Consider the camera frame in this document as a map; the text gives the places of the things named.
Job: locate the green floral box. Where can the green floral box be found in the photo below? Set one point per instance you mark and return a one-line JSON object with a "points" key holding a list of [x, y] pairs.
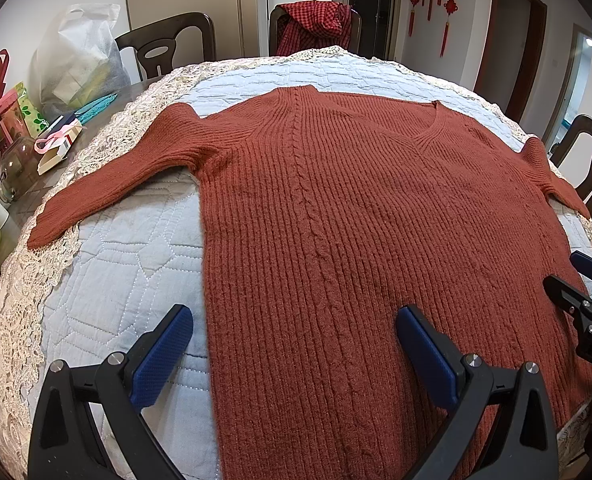
{"points": [[33, 119]]}

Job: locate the cream lace tablecloth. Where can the cream lace tablecloth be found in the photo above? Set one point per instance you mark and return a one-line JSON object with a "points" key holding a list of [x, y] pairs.
{"points": [[36, 279]]}

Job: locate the white plastic bag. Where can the white plastic bag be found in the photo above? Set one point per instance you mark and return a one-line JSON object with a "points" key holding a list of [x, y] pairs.
{"points": [[77, 60]]}

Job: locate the dark wooden chair left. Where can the dark wooden chair left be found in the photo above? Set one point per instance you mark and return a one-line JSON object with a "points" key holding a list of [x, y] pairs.
{"points": [[155, 44]]}

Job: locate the dark wooden chair middle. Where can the dark wooden chair middle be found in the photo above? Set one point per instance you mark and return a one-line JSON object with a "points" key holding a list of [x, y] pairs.
{"points": [[277, 12]]}

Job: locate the teal cloth item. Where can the teal cloth item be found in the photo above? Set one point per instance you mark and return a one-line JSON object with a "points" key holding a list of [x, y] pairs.
{"points": [[92, 109]]}

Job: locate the pink white small box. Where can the pink white small box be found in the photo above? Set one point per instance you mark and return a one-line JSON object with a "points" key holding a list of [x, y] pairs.
{"points": [[54, 147]]}

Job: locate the dark brown door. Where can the dark brown door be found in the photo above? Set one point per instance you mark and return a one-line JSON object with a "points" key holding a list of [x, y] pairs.
{"points": [[512, 52]]}

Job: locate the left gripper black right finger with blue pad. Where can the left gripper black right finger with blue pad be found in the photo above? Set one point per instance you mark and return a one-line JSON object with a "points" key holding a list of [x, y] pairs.
{"points": [[521, 443]]}

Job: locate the red checkered garment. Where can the red checkered garment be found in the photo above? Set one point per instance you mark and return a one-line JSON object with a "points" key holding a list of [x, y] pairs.
{"points": [[313, 24]]}

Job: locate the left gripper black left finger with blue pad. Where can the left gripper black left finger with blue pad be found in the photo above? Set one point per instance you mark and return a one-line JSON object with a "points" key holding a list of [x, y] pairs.
{"points": [[65, 442]]}

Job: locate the rust red knit sweater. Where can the rust red knit sweater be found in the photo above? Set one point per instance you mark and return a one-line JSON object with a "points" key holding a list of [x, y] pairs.
{"points": [[323, 213]]}

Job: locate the glass jar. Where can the glass jar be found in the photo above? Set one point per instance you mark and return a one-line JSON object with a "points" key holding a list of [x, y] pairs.
{"points": [[18, 169]]}

